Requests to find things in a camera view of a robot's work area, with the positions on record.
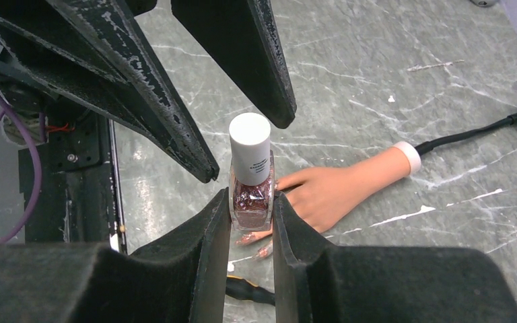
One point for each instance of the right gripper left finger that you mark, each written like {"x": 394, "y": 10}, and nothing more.
{"x": 179, "y": 277}

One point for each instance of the glitter nail polish bottle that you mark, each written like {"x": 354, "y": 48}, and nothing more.
{"x": 251, "y": 186}

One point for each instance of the mannequin practice hand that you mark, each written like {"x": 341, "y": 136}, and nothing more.
{"x": 322, "y": 196}

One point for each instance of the near black yellow screwdriver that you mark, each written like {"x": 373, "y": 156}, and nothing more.
{"x": 242, "y": 289}

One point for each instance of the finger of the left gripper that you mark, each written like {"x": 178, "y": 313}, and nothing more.
{"x": 65, "y": 56}
{"x": 242, "y": 38}

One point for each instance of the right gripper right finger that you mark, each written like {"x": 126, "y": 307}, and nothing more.
{"x": 318, "y": 281}

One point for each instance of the black base frame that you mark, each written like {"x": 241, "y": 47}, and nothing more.
{"x": 69, "y": 173}

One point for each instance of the red adjustable wrench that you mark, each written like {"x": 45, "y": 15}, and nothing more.
{"x": 484, "y": 3}

